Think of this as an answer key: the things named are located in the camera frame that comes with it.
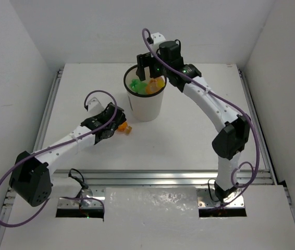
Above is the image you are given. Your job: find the green plastic bottle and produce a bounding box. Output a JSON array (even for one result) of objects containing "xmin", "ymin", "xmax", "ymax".
[{"xmin": 129, "ymin": 79, "xmax": 148, "ymax": 95}]

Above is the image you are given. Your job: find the orange juice bottle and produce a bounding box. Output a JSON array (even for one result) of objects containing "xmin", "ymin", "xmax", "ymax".
[{"xmin": 117, "ymin": 122, "xmax": 132, "ymax": 135}]

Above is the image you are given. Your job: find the clear bottle yellow cap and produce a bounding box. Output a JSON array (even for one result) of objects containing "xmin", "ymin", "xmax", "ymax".
[{"xmin": 145, "ymin": 77, "xmax": 165, "ymax": 94}]

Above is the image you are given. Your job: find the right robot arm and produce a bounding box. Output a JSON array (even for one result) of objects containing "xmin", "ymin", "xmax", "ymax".
[{"xmin": 136, "ymin": 41, "xmax": 250, "ymax": 202}]

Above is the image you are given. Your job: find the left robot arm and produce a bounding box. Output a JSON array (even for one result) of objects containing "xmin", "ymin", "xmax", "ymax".
[{"xmin": 9, "ymin": 103, "xmax": 126, "ymax": 207}]

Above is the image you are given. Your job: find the white bin with black rim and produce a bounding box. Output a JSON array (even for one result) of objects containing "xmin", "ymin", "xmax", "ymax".
[{"xmin": 124, "ymin": 65, "xmax": 167, "ymax": 121}]

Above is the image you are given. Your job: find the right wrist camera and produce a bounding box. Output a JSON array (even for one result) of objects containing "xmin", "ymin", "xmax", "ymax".
[{"xmin": 147, "ymin": 32, "xmax": 166, "ymax": 53}]

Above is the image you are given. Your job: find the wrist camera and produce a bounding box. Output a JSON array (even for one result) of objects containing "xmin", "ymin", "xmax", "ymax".
[
  {"xmin": 84, "ymin": 97, "xmax": 104, "ymax": 114},
  {"xmin": 147, "ymin": 32, "xmax": 166, "ymax": 53}
]

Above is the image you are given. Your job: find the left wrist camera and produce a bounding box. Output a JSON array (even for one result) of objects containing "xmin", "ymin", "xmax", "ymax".
[{"xmin": 84, "ymin": 97, "xmax": 104, "ymax": 114}]

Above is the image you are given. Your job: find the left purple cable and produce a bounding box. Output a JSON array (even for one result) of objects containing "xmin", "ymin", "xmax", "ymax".
[{"xmin": 0, "ymin": 90, "xmax": 125, "ymax": 228}]

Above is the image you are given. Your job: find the purple cable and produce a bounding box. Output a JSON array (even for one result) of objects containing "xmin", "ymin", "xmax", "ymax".
[
  {"xmin": 141, "ymin": 28, "xmax": 261, "ymax": 206},
  {"xmin": 0, "ymin": 90, "xmax": 125, "ymax": 228}
]

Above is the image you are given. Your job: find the left aluminium side rail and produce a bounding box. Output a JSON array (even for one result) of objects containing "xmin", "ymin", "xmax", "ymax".
[{"xmin": 32, "ymin": 67, "xmax": 64, "ymax": 152}]

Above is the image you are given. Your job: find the aluminium side rail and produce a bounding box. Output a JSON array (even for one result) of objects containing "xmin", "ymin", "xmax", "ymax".
[
  {"xmin": 32, "ymin": 67, "xmax": 64, "ymax": 152},
  {"xmin": 238, "ymin": 68, "xmax": 287, "ymax": 189}
]

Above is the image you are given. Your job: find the aluminium front rail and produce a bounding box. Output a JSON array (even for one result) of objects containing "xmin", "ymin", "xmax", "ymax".
[{"xmin": 51, "ymin": 169, "xmax": 276, "ymax": 187}]

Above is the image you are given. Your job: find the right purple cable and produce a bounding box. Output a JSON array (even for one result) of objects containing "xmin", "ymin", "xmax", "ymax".
[{"xmin": 141, "ymin": 28, "xmax": 261, "ymax": 206}]

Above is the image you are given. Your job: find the right aluminium side rail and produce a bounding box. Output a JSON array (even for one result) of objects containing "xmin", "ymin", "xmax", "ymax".
[{"xmin": 238, "ymin": 68, "xmax": 287, "ymax": 189}]

